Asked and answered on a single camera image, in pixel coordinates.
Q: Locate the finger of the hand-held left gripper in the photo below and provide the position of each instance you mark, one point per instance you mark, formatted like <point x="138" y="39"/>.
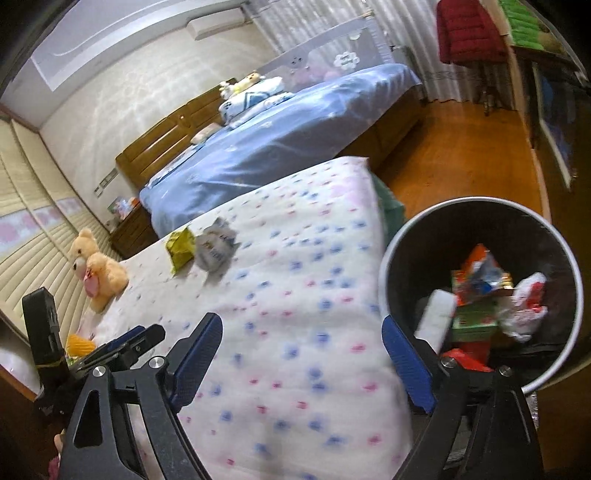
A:
<point x="143" y="346"/>
<point x="111" y="347"/>

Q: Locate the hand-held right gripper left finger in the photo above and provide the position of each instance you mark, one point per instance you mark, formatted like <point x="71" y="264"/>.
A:
<point x="201" y="341"/>

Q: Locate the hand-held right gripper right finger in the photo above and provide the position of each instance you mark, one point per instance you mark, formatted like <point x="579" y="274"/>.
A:
<point x="406" y="360"/>

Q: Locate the white box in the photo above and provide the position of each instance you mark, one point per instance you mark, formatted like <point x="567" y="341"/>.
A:
<point x="436" y="314"/>

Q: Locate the red snack packet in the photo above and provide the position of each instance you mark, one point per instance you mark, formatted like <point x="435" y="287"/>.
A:
<point x="466" y="360"/>

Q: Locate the green packet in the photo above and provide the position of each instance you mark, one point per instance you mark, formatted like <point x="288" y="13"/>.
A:
<point x="475" y="323"/>

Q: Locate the black trash bin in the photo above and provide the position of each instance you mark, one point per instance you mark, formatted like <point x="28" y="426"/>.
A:
<point x="415" y="258"/>

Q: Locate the orange snack packet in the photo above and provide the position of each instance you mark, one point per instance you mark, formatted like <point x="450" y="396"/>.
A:
<point x="480" y="272"/>

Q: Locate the white and red plastic bag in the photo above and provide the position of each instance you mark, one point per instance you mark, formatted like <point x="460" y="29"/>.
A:
<point x="524" y="309"/>

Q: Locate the yellow knitted toy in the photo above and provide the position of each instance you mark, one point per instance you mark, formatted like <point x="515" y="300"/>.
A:
<point x="78" y="344"/>

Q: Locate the cream louvred wardrobe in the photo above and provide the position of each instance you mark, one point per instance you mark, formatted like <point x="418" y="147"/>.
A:
<point x="27" y="272"/>

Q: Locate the tan teddy bear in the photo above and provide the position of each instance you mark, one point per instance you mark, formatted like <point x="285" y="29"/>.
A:
<point x="104" y="272"/>

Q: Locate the grey snack packet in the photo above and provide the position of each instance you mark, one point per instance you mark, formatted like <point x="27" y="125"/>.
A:
<point x="213" y="249"/>

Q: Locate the yellow snack packet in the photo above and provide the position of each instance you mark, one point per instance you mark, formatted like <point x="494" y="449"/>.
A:
<point x="181" y="244"/>

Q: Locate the wooden nightstand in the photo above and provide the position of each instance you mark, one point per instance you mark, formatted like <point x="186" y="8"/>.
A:
<point x="134" y="230"/>

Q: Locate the colourful tissue pack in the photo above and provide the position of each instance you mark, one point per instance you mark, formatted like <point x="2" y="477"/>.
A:
<point x="121" y="206"/>

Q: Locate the green cloth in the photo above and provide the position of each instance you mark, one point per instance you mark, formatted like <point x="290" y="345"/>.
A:
<point x="390" y="207"/>

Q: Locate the wooden headboard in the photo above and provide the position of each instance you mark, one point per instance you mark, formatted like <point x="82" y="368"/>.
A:
<point x="157" y="143"/>

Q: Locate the bed with blue sheet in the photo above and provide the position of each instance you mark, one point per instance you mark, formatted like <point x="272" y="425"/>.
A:
<point x="277" y="147"/>

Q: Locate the small pink pillow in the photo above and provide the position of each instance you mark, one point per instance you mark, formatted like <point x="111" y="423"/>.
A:
<point x="205" y="133"/>

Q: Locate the blue and white pillow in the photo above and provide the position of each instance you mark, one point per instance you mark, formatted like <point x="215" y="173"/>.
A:
<point x="254" y="99"/>

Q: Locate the yellow plush toy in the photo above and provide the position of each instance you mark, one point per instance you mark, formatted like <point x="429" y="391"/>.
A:
<point x="242" y="83"/>

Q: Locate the framed picture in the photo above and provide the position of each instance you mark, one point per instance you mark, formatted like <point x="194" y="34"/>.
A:
<point x="556" y="134"/>

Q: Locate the dark clothes stand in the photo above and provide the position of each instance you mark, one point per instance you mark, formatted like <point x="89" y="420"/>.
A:
<point x="489" y="87"/>

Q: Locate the wooden cabinet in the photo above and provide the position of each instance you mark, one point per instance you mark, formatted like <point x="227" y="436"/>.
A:
<point x="521" y="83"/>

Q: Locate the white air conditioner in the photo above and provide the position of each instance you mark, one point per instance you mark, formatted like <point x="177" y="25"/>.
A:
<point x="217" y="23"/>

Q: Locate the pale curtain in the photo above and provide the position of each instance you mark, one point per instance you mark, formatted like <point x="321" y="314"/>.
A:
<point x="415" y="27"/>

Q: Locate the red padded jacket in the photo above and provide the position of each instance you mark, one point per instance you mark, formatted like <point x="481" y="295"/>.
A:
<point x="466" y="32"/>

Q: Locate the stack of green boxes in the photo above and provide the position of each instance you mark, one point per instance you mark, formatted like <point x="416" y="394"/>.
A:
<point x="521" y="23"/>

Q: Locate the wall switch panel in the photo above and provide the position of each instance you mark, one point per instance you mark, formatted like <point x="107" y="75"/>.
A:
<point x="106" y="181"/>

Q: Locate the grey bed guard rail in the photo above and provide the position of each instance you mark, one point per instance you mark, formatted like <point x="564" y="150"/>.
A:
<point x="323" y="55"/>

